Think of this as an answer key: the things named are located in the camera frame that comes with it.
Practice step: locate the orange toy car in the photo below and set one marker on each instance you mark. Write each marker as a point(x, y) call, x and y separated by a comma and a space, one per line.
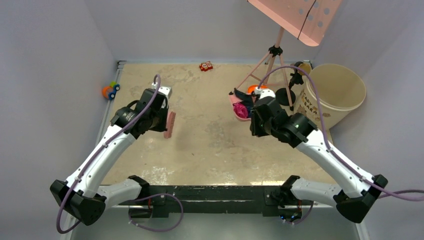
point(109, 92)

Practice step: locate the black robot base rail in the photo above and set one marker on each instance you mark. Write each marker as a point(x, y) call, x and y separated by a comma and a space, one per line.
point(266, 200)

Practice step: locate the pink hand brush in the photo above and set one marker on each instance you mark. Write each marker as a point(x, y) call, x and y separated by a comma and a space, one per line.
point(170, 121)

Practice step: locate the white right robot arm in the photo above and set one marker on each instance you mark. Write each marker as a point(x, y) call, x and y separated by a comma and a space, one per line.
point(355, 190)

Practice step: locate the black microphone stand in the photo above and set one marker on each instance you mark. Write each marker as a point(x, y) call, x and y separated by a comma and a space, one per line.
point(283, 94)

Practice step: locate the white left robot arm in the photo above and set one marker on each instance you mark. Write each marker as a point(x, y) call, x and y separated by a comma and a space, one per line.
point(81, 194)

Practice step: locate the pink dustpan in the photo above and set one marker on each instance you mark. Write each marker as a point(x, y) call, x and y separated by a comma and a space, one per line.
point(233, 99)

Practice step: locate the round magenta paper ball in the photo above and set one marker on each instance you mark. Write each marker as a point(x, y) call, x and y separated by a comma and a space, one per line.
point(240, 110)

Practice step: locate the pink music stand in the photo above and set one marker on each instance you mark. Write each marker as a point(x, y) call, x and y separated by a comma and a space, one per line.
point(306, 20)

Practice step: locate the cream cartoon bucket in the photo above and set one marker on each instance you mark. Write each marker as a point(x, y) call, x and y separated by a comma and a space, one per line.
point(340, 91)

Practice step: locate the orange plastic ring toy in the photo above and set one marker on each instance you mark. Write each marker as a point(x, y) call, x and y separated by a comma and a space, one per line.
point(253, 88)

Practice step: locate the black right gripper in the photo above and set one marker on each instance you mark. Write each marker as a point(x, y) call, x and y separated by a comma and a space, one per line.
point(256, 130)

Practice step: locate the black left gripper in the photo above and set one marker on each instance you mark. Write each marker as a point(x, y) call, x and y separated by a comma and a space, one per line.
point(161, 127)

